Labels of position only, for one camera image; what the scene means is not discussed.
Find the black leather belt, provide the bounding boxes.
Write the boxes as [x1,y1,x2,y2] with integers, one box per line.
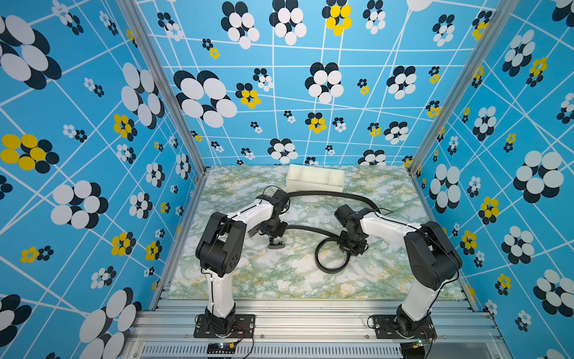
[269,191,381,275]

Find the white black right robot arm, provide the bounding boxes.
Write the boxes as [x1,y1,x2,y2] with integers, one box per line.
[335,205,463,338]

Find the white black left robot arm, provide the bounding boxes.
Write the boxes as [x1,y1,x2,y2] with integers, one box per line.
[196,188,289,337]

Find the white plastic storage tray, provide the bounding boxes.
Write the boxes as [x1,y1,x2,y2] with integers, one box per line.
[286,165,345,192]

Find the right green circuit board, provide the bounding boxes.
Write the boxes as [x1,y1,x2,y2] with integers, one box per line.
[400,342,427,359]

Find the green circuit board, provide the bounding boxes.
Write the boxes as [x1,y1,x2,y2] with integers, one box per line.
[400,342,427,359]
[206,342,237,356]

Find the left green circuit board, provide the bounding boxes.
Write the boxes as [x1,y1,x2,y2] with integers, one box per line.
[206,342,237,356]

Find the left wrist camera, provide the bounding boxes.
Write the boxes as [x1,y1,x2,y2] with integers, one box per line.
[268,188,290,215]

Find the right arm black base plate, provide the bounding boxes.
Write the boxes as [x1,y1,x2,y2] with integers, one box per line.
[367,315,436,340]

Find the aluminium front frame rail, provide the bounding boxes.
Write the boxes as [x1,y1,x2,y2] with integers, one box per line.
[123,298,511,358]

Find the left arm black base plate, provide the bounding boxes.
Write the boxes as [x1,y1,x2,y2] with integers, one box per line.
[193,313,256,339]

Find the right aluminium corner post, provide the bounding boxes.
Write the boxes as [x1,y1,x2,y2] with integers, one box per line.
[409,0,521,175]

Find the aluminium corner post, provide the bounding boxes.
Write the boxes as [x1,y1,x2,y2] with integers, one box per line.
[409,0,521,175]
[116,0,208,176]

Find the left aluminium corner post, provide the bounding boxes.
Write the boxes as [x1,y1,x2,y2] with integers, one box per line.
[116,0,208,176]

